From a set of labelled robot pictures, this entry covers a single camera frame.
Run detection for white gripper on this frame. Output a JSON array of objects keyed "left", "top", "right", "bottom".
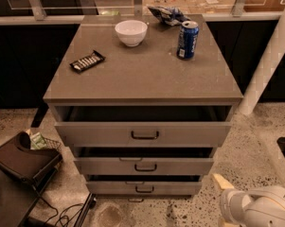
[{"left": 212, "top": 173, "right": 248, "bottom": 227}]

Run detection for grey bottom drawer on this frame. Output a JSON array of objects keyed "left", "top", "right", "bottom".
[{"left": 86, "top": 175, "right": 202, "bottom": 196}]

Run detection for grey drawer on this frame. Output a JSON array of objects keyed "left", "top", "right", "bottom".
[
  {"left": 75, "top": 148, "right": 213, "bottom": 176},
  {"left": 56, "top": 106, "right": 230, "bottom": 148},
  {"left": 86, "top": 175, "right": 202, "bottom": 196}
]

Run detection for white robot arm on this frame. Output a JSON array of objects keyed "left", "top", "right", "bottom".
[{"left": 212, "top": 173, "right": 285, "bottom": 227}]

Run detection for grey middle drawer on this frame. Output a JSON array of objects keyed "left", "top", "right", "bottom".
[{"left": 75, "top": 148, "right": 213, "bottom": 176}]

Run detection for grey top drawer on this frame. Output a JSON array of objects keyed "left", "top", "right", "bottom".
[{"left": 56, "top": 106, "right": 230, "bottom": 148}]

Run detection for grey drawer cabinet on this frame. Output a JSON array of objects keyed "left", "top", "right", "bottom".
[{"left": 43, "top": 13, "right": 244, "bottom": 198}]

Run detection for blue soda can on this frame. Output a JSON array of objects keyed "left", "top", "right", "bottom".
[{"left": 177, "top": 21, "right": 199, "bottom": 60}]

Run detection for white bowl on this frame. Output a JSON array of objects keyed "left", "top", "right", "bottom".
[{"left": 115, "top": 20, "right": 148, "bottom": 46}]

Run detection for black snack bar wrapper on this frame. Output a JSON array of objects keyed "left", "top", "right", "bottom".
[{"left": 70, "top": 50, "right": 105, "bottom": 73}]

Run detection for blue chip bag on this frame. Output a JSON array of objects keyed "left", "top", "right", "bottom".
[{"left": 148, "top": 6, "right": 189, "bottom": 26}]

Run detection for black floor cables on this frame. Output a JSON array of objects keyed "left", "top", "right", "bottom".
[{"left": 37, "top": 196, "right": 96, "bottom": 227}]

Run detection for white diagonal post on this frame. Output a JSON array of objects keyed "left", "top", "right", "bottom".
[{"left": 239, "top": 9, "right": 285, "bottom": 115}]

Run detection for wire basket with green packet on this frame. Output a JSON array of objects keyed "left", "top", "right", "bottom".
[{"left": 27, "top": 130, "right": 61, "bottom": 151}]

